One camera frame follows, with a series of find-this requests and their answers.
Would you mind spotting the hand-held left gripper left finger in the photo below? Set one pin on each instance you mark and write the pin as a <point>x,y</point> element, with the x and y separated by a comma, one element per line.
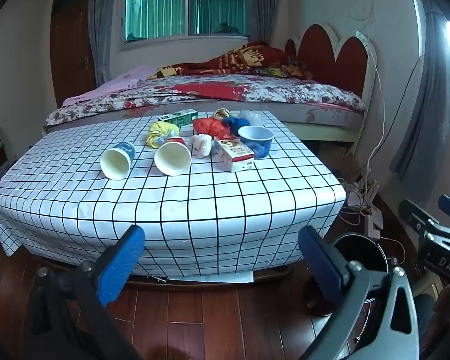
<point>120,266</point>

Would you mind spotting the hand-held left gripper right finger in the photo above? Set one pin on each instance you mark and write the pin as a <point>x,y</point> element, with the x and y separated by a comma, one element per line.
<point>322,266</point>

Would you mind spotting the black trash bin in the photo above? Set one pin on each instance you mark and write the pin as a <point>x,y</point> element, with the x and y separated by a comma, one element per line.
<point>360,247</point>

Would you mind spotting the blue print paper cup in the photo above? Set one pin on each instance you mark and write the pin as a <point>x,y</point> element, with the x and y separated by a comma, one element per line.
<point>114,161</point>

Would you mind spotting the red print paper cup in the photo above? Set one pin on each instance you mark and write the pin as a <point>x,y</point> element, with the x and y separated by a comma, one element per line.
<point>172,157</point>

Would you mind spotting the light blue plastic bag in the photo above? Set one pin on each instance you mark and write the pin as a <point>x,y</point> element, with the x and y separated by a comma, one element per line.
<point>159,142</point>

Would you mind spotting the yellow cloth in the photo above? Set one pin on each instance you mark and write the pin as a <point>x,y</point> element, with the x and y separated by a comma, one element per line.
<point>159,129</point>

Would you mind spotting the red and white carton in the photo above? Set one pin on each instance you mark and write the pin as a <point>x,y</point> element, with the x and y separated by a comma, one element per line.
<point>234,153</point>

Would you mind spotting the white tissue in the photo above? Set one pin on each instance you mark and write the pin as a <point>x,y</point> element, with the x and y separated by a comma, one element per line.
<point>201,144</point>

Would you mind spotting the blue paper bowl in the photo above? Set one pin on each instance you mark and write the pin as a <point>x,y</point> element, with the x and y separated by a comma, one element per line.
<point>255,135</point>

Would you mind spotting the green milk carton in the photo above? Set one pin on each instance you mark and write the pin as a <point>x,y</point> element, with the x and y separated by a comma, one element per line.
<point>180,117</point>

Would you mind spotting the clear plastic bag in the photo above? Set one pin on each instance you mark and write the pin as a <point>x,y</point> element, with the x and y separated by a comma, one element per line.
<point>249,117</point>

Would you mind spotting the red plastic bag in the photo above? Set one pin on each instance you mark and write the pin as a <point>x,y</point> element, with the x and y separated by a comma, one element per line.
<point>210,125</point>

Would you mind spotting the dark blue plastic bag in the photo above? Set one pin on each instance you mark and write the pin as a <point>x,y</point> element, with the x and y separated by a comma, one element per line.
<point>234,123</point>

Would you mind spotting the beige plastic bag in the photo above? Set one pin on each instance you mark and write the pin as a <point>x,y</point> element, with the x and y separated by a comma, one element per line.
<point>221,113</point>

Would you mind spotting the white power strip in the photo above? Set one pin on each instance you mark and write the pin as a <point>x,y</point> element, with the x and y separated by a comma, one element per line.
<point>371,221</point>

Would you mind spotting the grey curtain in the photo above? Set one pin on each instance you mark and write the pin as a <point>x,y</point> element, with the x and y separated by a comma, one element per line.
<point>101,26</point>
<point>423,120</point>
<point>262,3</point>

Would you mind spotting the pink cloth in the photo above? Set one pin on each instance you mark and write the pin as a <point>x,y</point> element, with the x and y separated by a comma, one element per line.
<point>123,80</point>

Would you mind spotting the red heart-shaped headboard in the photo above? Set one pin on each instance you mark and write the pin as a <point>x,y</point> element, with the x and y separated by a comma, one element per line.
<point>322,52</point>

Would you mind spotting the red patterned blanket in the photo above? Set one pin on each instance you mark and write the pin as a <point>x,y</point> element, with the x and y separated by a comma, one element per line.
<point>243,58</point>

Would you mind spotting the brown wooden door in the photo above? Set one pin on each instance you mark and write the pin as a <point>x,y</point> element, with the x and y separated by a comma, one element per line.
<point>69,45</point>

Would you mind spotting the window with green curtain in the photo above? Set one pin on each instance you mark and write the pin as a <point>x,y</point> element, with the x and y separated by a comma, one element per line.
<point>180,3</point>

